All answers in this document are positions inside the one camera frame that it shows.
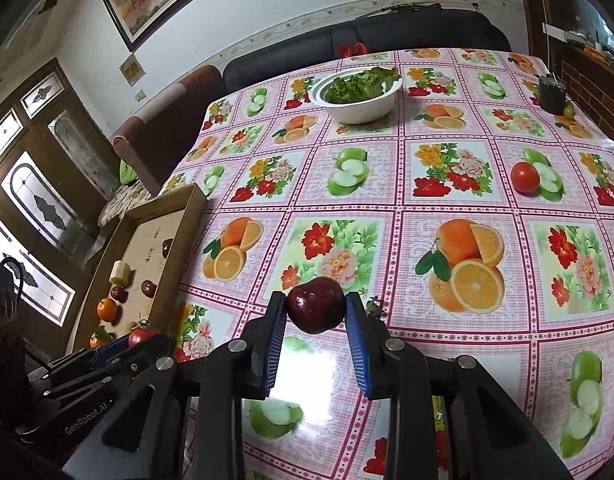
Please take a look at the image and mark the black cup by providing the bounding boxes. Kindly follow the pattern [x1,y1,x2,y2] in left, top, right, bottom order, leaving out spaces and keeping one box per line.
[538,75,568,116]

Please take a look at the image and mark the green leafy vegetables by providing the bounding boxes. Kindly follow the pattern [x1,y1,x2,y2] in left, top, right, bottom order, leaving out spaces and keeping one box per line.
[324,65,403,105]

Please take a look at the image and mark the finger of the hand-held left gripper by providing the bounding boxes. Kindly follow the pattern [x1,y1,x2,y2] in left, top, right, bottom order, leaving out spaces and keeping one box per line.
[43,335,174,402]
[47,334,133,385]

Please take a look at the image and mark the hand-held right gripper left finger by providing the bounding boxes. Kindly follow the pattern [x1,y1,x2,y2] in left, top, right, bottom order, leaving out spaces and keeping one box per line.
[62,290,289,480]

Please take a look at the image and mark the small wall picture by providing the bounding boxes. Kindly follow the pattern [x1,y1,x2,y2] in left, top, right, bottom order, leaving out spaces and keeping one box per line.
[118,55,147,87]

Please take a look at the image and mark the wooden door with glass panes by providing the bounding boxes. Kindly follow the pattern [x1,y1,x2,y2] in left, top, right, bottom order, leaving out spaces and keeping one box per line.
[0,57,123,356]

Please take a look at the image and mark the white bowl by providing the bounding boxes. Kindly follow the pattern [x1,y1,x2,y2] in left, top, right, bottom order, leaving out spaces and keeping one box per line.
[309,67,404,125]

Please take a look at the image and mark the red tomato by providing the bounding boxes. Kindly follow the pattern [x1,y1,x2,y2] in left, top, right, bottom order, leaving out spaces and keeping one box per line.
[128,326,160,348]
[510,161,541,195]

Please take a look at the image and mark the pale peeled banana piece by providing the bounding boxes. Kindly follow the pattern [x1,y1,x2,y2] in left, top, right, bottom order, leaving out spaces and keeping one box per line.
[108,260,134,286]

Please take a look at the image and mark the shallow cardboard box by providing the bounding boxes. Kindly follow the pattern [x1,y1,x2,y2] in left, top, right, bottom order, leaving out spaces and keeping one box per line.
[67,183,208,361]

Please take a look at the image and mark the brown armchair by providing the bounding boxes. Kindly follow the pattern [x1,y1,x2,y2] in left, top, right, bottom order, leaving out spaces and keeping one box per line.
[111,64,227,188]

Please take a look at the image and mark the floral seat cover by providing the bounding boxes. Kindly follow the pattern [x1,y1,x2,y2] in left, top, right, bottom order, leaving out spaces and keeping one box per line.
[97,180,153,226]

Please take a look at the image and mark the large orange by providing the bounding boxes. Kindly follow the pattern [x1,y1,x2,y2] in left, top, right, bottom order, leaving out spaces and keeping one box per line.
[96,297,121,323]

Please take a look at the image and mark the fruit print tablecloth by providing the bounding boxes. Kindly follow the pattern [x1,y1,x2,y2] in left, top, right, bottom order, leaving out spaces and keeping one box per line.
[157,47,614,480]

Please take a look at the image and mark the wooden cabinet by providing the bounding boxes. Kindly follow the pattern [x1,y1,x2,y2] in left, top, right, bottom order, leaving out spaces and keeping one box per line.
[542,20,614,146]

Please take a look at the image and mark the black leather sofa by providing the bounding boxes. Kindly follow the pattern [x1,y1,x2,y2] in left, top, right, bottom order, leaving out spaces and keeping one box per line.
[222,8,512,96]

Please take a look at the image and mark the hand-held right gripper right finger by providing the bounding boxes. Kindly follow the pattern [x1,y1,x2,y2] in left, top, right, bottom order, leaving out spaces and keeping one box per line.
[344,290,572,480]

